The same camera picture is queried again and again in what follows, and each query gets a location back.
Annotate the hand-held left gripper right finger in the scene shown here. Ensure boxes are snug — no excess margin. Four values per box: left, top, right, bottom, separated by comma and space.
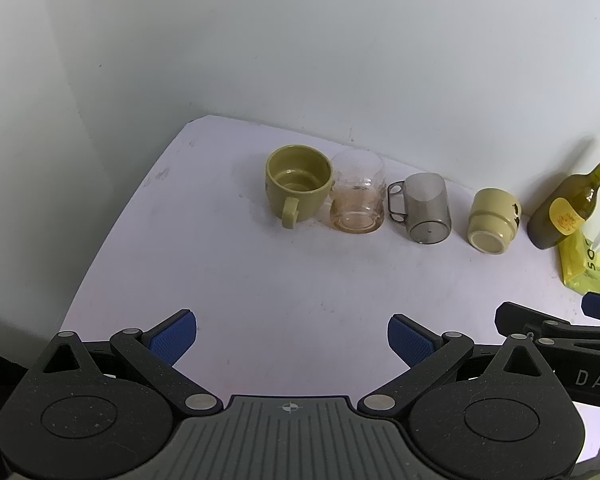
357, 313, 562, 415

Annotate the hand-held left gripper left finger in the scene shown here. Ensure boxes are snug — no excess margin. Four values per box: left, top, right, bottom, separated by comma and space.
27, 309, 221, 414

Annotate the small olive green cup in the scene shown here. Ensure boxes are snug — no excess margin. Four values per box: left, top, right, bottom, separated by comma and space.
467, 188, 522, 255

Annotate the grey translucent plastic cup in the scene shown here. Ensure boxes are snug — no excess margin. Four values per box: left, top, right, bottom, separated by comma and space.
386, 172, 453, 245

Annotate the clear glass cup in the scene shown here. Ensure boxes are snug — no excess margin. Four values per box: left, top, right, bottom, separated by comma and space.
328, 148, 386, 234

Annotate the yellow green tissue packet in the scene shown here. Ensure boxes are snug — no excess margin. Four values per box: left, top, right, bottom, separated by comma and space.
558, 227, 600, 296

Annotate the green glass bottle yellow label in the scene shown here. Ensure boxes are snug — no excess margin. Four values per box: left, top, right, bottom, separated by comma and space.
526, 142, 600, 251

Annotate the large olive green mug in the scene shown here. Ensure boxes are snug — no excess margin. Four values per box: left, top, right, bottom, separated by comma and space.
265, 144, 337, 231

